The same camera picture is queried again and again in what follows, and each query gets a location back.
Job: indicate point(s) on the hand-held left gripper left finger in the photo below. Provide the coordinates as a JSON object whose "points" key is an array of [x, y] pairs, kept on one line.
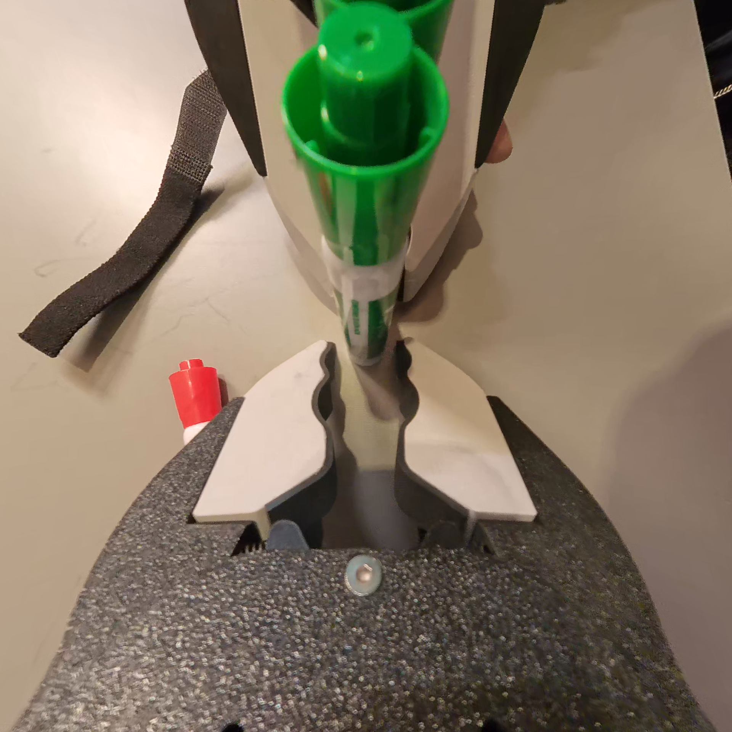
{"points": [[263, 452]]}

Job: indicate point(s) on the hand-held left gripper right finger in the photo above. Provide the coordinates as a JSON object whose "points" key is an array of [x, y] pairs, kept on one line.
{"points": [[469, 452]]}

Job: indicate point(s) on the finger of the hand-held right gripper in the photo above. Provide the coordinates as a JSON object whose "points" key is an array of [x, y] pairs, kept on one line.
{"points": [[275, 137], [458, 137]]}

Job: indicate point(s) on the red dry erase marker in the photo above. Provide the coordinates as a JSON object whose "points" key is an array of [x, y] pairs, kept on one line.
{"points": [[195, 395]]}

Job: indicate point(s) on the green dry erase marker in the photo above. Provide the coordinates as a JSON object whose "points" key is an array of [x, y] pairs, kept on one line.
{"points": [[429, 21], [366, 149]]}

